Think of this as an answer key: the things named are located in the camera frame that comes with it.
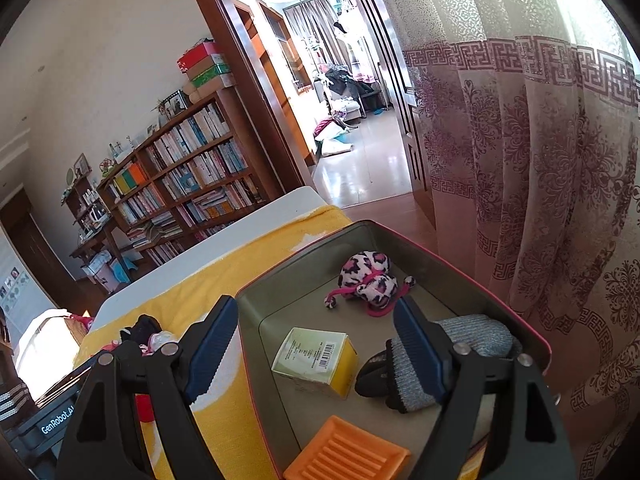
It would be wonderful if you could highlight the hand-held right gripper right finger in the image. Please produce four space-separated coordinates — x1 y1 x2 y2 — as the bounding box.
392 295 578 480

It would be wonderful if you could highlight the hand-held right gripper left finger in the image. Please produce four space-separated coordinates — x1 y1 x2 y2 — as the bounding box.
55 295 240 480

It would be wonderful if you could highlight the pink leopard plush toy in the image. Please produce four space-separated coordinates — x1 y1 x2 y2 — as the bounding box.
324 249 417 318

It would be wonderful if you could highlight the yellow green carton box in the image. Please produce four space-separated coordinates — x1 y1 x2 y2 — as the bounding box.
271 326 359 401

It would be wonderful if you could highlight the metal tin container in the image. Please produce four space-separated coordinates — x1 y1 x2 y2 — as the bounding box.
235 219 552 480

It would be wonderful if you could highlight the orange soap dish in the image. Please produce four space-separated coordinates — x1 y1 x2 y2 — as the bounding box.
283 415 412 480

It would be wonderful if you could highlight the person's left forearm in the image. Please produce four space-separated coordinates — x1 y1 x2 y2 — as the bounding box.
0 380 36 428

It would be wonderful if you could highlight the grey patterned sock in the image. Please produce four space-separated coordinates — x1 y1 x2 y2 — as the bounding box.
142 331 177 357

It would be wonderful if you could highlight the yellow star towel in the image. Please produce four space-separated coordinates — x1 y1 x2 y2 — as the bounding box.
72 204 361 480

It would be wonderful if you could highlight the red ball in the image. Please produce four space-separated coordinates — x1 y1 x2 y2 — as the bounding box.
134 394 157 422

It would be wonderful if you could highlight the dark wooden door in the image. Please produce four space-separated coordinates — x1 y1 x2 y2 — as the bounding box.
0 190 88 311

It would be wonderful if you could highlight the wooden bookshelf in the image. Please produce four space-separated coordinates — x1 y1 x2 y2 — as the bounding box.
97 85 284 268

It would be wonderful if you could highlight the patterned purple curtain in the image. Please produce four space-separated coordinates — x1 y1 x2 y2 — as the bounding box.
366 0 640 480

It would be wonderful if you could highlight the plain cardboard box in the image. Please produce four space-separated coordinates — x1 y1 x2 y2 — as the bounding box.
183 76 237 104

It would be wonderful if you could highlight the green shoe box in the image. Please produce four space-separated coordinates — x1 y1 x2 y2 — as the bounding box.
190 64 232 89

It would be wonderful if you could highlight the pile of clothes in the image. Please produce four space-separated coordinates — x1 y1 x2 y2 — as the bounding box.
315 62 377 102

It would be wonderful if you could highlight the tan shoe box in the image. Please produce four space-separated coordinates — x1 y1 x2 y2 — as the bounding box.
187 54 224 79

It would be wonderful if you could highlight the red shoe box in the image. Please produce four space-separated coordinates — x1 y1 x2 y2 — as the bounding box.
176 41 221 74

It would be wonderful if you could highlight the grey striped curtain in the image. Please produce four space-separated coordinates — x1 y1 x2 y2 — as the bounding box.
284 0 342 67

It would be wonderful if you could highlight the wall poster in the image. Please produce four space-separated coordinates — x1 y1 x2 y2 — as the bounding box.
0 230 56 333

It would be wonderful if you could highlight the dark photo frame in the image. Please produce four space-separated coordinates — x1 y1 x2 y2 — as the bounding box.
159 90 189 117

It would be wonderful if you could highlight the wooden door frame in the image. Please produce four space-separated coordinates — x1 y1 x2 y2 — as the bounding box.
185 0 441 231

